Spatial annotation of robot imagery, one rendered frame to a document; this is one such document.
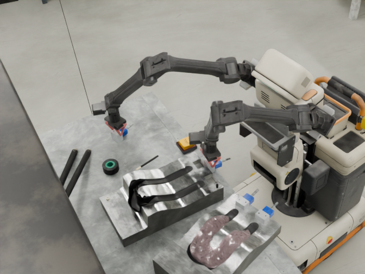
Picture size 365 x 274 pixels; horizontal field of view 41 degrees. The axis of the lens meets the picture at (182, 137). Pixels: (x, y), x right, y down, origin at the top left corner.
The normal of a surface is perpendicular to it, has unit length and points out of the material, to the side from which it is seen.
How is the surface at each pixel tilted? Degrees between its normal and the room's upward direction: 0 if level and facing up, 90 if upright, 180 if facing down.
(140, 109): 0
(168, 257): 0
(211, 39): 0
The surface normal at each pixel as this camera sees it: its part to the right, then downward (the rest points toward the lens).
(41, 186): -0.05, -0.71
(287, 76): -0.58, -0.22
